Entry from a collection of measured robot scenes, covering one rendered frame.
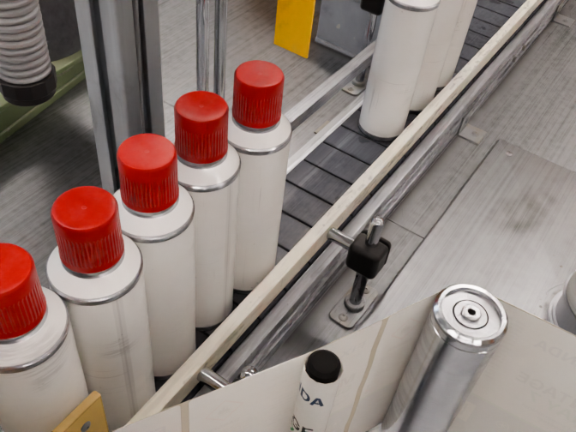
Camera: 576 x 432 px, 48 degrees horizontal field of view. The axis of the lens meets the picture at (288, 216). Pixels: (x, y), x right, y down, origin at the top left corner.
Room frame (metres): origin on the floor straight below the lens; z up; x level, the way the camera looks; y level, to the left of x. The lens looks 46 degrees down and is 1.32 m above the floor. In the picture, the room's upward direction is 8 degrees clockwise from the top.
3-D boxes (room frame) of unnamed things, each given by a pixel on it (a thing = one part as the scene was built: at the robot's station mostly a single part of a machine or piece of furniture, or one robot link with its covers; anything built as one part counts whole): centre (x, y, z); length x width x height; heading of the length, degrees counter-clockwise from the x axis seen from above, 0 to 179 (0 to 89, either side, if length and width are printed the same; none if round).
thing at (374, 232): (0.38, -0.07, 0.89); 0.03 x 0.03 x 0.12; 61
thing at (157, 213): (0.27, 0.08, 0.98); 0.05 x 0.05 x 0.20
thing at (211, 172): (0.32, 0.06, 0.98); 0.05 x 0.05 x 0.20
